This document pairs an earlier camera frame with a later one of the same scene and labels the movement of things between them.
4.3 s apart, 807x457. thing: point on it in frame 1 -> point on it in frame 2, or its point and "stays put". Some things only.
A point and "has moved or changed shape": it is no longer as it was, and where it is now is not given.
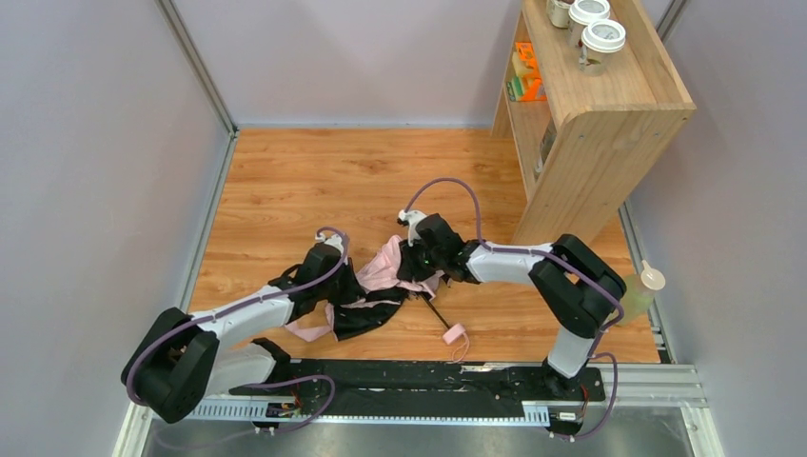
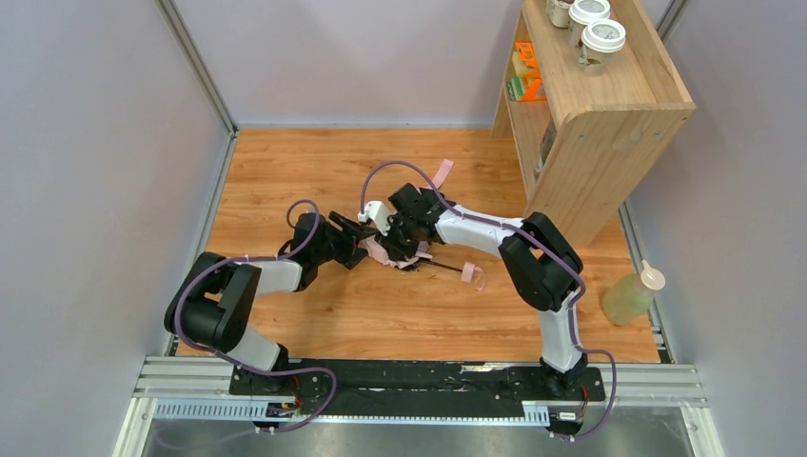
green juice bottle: x=639 y=295 stays put
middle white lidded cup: x=582 y=12 stays put
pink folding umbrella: x=366 y=306 has moved or changed shape
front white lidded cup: x=600 y=39 stays put
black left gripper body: x=344 y=288 -> x=344 y=237
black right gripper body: x=415 y=264 -> x=403 y=236
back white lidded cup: x=558 y=13 stays put
